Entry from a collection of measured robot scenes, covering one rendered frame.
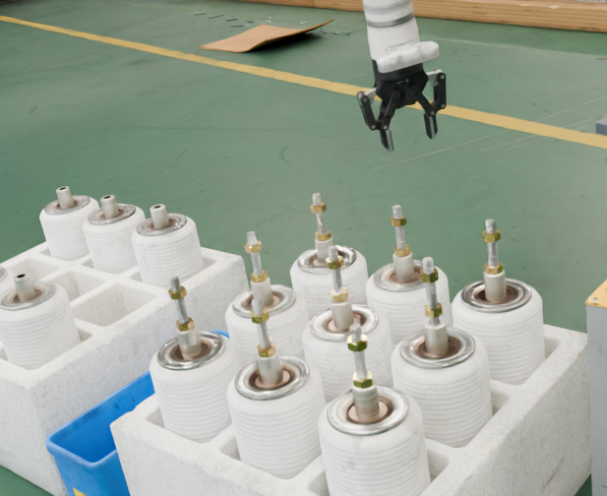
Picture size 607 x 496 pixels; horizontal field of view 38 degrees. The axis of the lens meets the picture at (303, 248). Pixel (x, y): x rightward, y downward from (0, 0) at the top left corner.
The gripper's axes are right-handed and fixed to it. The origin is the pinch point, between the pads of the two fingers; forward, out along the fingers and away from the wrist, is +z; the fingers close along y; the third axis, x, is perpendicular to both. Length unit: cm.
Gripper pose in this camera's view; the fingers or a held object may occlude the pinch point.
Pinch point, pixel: (409, 135)
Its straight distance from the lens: 142.8
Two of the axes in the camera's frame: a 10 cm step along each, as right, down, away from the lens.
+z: 2.1, 8.3, 5.2
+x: 2.3, 4.8, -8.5
